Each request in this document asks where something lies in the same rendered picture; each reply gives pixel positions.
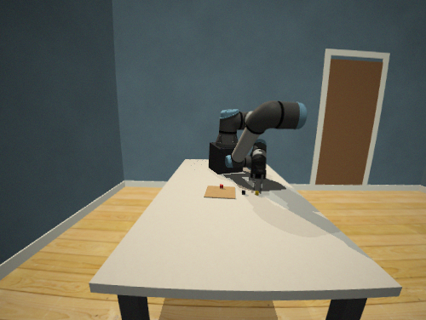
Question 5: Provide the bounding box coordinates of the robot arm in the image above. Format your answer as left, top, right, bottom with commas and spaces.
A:
216, 100, 308, 170

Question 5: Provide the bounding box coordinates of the tan mat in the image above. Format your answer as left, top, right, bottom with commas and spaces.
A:
204, 186, 235, 199

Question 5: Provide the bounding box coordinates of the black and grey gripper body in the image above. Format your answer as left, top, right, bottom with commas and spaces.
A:
250, 149, 267, 179

